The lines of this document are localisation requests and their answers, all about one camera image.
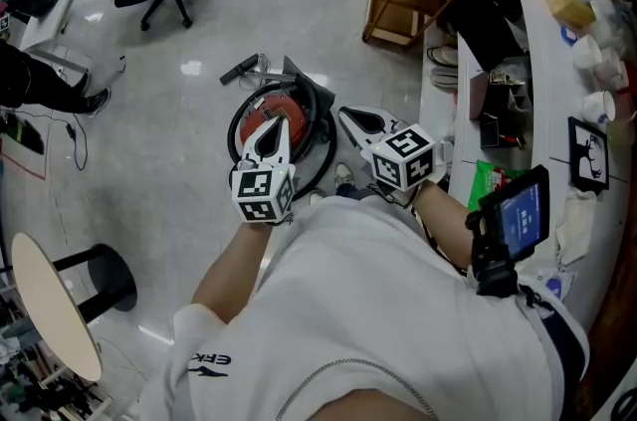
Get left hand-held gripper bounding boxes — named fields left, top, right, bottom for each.
left=229, top=115, right=299, bottom=227

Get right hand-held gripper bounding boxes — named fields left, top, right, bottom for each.
left=337, top=105, right=450, bottom=193

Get black corrugated vacuum hose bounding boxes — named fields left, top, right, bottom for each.
left=226, top=74, right=340, bottom=202

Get metal wand with black nozzle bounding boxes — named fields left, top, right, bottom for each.
left=219, top=52, right=301, bottom=88

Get person's left forearm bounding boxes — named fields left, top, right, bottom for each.
left=190, top=222, right=274, bottom=326

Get person's right forearm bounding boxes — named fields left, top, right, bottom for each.
left=411, top=182, right=475, bottom=272

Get red vacuum cleaner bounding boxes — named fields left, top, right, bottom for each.
left=238, top=92, right=309, bottom=152

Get grey cloth dust bag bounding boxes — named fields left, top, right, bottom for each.
left=282, top=54, right=338, bottom=112

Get dark blue trousers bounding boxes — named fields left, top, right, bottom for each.
left=334, top=186, right=380, bottom=202

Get stack of white plates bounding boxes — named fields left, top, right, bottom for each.
left=426, top=44, right=460, bottom=91

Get green packet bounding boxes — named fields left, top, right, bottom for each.
left=467, top=158, right=530, bottom=212

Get white metal shelf rack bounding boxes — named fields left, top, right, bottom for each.
left=416, top=0, right=637, bottom=410

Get white t-shirt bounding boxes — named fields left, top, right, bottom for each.
left=138, top=196, right=592, bottom=421

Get white paper cup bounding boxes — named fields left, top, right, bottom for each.
left=580, top=89, right=618, bottom=125

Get black green flat item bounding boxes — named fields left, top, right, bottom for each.
left=0, top=111, right=46, bottom=157

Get round wooden table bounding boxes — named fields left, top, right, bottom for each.
left=10, top=231, right=139, bottom=383

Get grey cable with tie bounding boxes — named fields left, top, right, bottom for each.
left=237, top=52, right=274, bottom=91

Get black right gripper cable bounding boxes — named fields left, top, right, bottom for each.
left=366, top=182, right=470, bottom=272

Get black floor cable with adapter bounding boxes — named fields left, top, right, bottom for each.
left=63, top=111, right=91, bottom=172

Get black picture frame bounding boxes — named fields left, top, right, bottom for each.
left=567, top=115, right=611, bottom=192

